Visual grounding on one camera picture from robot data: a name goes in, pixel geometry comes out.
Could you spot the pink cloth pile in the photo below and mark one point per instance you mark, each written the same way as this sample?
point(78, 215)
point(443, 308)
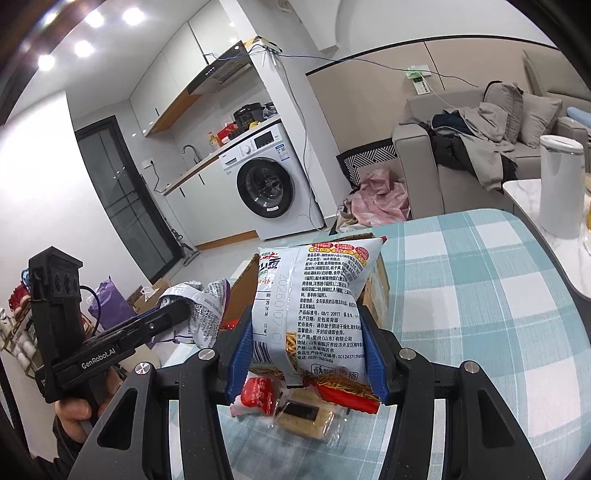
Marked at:
point(380, 200)

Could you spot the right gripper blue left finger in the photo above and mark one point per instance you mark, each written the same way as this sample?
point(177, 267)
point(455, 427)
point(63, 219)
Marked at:
point(210, 378)

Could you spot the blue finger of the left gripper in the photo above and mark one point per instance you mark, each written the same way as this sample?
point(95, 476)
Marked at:
point(142, 329)

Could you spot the grey sofa cushion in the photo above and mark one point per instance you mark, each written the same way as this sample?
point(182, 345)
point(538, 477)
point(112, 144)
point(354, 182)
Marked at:
point(539, 117)

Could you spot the wall socket with charger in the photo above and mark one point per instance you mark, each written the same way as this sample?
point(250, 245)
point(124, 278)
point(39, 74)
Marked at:
point(418, 75)

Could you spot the pile of clothes on sofa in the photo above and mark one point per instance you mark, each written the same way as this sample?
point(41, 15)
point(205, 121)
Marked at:
point(474, 140)

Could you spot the white red balloon gum bag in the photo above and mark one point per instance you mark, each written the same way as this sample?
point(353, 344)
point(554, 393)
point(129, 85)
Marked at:
point(258, 397)

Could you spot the clear wafer biscuit pack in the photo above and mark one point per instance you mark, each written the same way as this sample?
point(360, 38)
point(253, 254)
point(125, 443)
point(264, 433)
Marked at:
point(303, 413)

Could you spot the grey fabric sofa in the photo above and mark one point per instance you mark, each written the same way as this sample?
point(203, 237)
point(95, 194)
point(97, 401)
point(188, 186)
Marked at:
point(434, 189)

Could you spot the white cylindrical bin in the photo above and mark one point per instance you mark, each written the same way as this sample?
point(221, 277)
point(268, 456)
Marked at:
point(562, 186)

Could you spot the white front-load washing machine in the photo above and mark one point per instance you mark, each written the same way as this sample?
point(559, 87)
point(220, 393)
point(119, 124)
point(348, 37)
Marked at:
point(272, 185)

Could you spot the small cardboard box on floor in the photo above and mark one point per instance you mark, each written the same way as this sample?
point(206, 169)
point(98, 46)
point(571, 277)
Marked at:
point(145, 298)

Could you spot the range hood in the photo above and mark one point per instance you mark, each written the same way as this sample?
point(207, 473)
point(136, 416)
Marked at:
point(222, 71)

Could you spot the purple plastic bag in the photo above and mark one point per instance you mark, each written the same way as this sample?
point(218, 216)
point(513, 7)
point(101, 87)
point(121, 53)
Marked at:
point(109, 307)

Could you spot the white red noodle snack bag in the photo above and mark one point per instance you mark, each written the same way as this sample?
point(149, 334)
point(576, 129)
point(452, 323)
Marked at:
point(306, 328)

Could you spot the black patterned chair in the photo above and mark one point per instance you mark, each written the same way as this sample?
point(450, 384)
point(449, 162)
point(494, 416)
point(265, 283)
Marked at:
point(352, 160)

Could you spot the teal checked tablecloth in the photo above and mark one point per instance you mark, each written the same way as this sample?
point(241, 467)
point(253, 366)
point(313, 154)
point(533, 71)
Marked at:
point(467, 286)

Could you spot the white grey printed snack bag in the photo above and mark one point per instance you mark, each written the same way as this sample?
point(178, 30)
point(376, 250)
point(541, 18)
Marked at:
point(207, 306)

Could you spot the person's left hand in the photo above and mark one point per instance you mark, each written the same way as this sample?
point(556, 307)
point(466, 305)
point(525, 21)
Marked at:
point(78, 401)

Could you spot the white kitchen cabinets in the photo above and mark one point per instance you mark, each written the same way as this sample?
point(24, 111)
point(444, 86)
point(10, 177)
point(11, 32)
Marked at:
point(208, 207)

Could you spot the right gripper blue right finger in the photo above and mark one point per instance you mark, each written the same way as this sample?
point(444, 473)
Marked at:
point(403, 379)

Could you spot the black glass door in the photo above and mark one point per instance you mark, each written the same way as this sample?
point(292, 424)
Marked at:
point(125, 198)

